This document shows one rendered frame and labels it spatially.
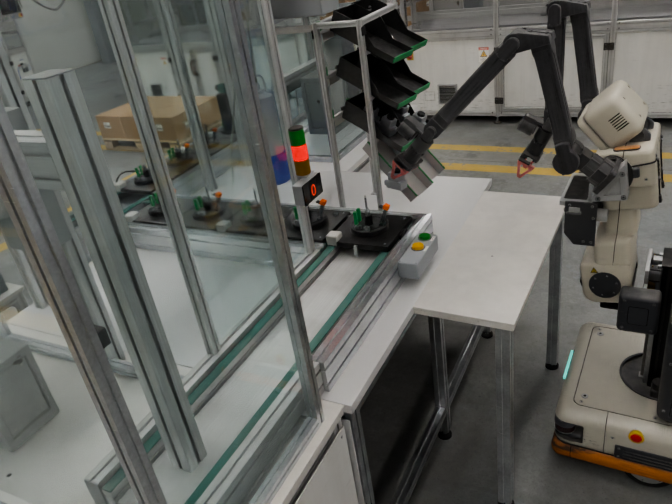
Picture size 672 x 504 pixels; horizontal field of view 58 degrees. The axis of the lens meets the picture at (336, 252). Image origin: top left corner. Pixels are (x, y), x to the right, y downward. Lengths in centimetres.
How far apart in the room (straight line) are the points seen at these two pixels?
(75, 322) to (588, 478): 210
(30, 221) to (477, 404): 230
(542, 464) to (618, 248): 92
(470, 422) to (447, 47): 424
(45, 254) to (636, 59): 548
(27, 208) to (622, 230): 186
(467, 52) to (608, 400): 431
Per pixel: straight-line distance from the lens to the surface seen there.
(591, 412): 245
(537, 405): 285
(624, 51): 593
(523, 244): 226
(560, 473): 261
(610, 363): 267
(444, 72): 631
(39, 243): 85
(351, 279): 201
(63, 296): 88
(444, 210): 253
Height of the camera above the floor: 196
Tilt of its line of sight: 29 degrees down
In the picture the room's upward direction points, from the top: 9 degrees counter-clockwise
